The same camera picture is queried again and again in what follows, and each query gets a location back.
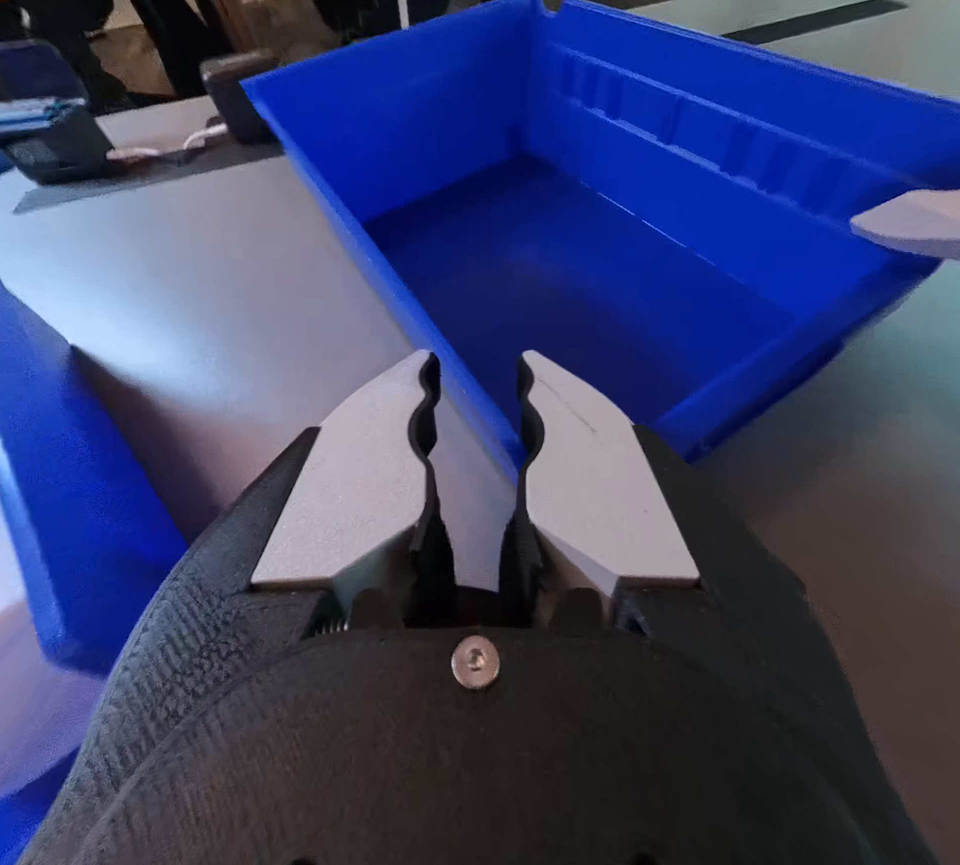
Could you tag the small blue grey device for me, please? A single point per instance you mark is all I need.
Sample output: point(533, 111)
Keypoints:
point(52, 141)

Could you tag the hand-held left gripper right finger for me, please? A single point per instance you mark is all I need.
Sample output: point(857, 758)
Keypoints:
point(607, 505)

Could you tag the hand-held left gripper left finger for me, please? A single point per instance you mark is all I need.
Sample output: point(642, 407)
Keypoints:
point(352, 497)

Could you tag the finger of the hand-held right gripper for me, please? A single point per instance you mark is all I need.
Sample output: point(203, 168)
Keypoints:
point(915, 224)

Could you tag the grey charging case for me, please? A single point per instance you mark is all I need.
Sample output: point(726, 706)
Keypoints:
point(232, 92)

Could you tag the blue plastic bin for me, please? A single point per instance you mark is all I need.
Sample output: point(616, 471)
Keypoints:
point(67, 467)
point(562, 265)

